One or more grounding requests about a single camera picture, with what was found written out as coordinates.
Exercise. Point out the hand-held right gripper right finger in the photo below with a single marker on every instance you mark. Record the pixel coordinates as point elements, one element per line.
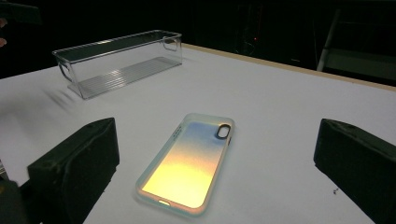
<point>358,165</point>

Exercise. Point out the white table mat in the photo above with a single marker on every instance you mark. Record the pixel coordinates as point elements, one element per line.
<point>267,102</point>

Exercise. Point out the clear plastic bin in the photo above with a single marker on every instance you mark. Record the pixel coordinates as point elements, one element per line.
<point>124,74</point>

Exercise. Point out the iridescent phone case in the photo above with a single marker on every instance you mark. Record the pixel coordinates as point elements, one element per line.
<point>186,168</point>

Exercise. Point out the white-legged background table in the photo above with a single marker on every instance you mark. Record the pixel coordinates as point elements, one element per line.
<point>358,60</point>

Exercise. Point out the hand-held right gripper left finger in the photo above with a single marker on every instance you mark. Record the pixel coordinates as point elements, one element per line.
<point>77,161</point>

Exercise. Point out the wooden table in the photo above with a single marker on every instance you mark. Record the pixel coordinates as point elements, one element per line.
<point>280,64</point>

